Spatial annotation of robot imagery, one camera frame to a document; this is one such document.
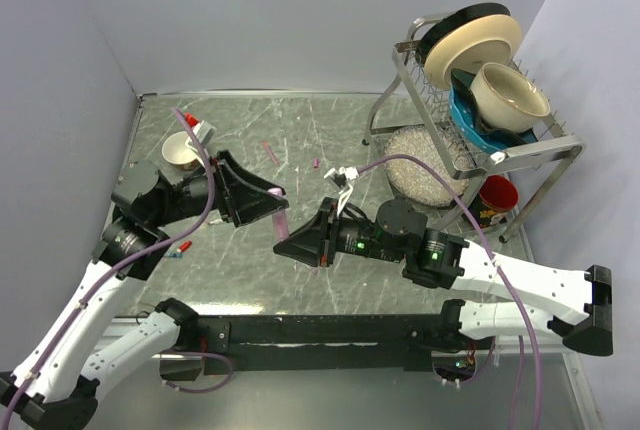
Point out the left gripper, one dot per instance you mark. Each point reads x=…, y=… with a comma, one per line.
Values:
x=225, y=196

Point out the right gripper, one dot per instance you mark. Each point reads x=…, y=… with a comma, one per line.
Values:
x=313, y=243

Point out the pink highlighter pen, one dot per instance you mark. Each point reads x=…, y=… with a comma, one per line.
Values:
x=280, y=225

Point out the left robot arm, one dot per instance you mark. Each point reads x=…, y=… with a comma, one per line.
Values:
x=60, y=384

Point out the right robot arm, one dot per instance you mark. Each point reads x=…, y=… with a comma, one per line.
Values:
x=575, y=305

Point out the pink thin pen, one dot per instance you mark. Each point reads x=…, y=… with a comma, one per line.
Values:
x=271, y=153

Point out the small white bowl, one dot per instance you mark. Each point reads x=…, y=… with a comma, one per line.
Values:
x=176, y=152

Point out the red marker cap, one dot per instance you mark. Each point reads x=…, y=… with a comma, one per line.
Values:
x=185, y=246

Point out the black base bar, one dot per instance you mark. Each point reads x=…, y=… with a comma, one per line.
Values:
x=255, y=343

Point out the red black mug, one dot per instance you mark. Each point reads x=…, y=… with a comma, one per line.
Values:
x=496, y=198

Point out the blue dotted bowl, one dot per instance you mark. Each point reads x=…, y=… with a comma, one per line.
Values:
x=465, y=115

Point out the cream ceramic bowl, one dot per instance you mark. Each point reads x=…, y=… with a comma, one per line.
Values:
x=507, y=100

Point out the large cream plate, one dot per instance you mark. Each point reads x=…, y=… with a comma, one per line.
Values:
x=494, y=38

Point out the metal dish rack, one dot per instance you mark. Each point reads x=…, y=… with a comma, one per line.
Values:
x=461, y=158

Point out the black plate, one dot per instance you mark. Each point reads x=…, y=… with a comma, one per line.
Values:
x=454, y=21

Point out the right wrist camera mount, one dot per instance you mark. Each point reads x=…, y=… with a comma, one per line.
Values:
x=342, y=179

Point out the aluminium frame rail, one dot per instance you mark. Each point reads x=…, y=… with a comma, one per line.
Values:
x=548, y=343

